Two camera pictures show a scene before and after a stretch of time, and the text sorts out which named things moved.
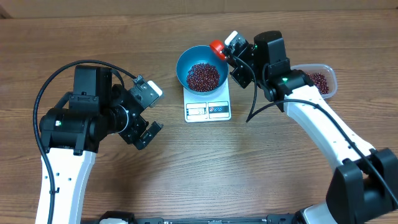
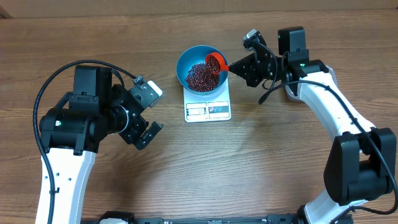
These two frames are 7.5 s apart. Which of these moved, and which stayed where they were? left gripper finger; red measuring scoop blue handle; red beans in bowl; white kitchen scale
Moved: red measuring scoop blue handle
Stayed: red beans in bowl; left gripper finger; white kitchen scale
